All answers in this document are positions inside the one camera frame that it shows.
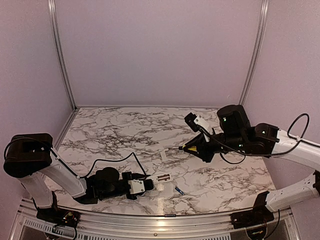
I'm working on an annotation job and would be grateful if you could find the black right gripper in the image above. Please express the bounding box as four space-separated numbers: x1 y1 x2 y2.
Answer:
183 132 246 163

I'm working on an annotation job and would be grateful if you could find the yellow handled screwdriver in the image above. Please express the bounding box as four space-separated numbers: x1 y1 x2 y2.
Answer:
178 145 198 153

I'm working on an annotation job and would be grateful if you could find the white remote control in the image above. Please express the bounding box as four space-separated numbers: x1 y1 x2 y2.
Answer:
146 172 173 186

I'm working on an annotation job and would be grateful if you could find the white battery cover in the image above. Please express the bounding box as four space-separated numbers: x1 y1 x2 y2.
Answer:
160 149 168 162

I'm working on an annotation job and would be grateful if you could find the blue battery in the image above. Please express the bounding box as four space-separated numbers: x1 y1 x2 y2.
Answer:
174 186 185 195

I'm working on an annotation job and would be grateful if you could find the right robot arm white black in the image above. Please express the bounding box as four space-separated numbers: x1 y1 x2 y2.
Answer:
179 104 320 224

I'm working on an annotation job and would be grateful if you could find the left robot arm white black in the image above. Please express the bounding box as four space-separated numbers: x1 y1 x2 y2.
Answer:
3 133 147 225

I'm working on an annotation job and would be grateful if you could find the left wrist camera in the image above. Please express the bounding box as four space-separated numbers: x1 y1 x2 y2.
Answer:
128 179 154 195

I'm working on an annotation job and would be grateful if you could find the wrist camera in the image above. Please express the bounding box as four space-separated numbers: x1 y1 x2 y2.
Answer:
128 179 154 195
184 112 214 142

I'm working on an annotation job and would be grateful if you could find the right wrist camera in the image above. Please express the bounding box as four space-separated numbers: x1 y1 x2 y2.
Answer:
184 112 214 142

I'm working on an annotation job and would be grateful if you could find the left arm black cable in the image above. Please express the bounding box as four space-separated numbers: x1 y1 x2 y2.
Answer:
79 152 148 180

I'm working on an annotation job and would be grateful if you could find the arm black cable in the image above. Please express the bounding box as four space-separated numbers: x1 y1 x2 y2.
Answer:
286 113 310 141
79 152 148 180

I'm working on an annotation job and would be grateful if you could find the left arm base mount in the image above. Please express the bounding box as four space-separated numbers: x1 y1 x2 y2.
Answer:
36 191 80 228

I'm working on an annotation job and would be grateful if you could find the front aluminium rail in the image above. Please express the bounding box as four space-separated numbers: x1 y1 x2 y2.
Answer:
14 208 301 240

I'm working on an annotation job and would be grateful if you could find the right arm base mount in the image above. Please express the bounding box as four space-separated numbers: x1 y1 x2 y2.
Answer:
230 191 275 229

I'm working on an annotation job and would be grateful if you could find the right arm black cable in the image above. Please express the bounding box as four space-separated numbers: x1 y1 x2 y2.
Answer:
286 113 310 141

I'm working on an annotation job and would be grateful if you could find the right aluminium frame post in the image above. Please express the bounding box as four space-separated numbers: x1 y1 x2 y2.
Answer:
238 0 270 105

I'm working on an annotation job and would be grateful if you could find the aluminium frame post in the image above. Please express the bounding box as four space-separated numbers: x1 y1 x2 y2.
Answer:
238 0 270 105
47 0 78 112

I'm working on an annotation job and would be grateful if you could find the left aluminium frame post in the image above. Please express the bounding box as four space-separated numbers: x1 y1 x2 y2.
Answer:
47 0 78 112

